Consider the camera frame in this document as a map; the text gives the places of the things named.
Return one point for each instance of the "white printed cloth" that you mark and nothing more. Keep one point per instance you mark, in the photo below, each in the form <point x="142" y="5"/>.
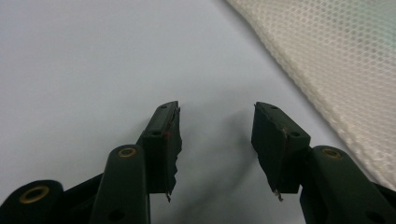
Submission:
<point x="330" y="59"/>

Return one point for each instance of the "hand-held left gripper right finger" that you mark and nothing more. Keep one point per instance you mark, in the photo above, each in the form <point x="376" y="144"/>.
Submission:
<point x="277" y="146"/>

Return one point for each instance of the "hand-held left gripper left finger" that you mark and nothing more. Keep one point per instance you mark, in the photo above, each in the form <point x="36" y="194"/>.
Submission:
<point x="157" y="146"/>

